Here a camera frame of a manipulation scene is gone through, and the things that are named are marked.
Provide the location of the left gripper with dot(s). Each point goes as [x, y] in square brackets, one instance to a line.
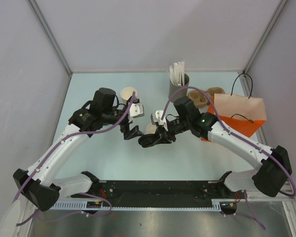
[134, 132]

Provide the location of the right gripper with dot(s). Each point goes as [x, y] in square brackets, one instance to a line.
[162, 131]

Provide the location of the single brown paper cup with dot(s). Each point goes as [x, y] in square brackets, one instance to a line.
[151, 128]

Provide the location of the orange paper bag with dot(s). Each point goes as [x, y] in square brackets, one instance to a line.
[244, 114]

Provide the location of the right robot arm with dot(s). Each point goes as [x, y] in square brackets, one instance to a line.
[270, 167]

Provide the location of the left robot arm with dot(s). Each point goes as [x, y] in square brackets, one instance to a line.
[38, 183]

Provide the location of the stack of brown paper cups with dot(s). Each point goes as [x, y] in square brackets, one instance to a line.
[126, 93]

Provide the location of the remaining cardboard cup carrier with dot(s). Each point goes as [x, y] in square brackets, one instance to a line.
[200, 100]

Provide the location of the grey cylindrical holder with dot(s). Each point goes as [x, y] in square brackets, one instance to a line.
[178, 91]

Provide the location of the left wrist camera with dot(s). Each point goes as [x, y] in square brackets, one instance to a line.
[136, 111]

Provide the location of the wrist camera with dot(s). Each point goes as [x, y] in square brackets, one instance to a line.
[136, 111]
[158, 118]

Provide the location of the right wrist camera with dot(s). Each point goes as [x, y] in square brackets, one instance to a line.
[158, 118]

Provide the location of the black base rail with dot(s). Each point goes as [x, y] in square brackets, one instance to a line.
[163, 194]

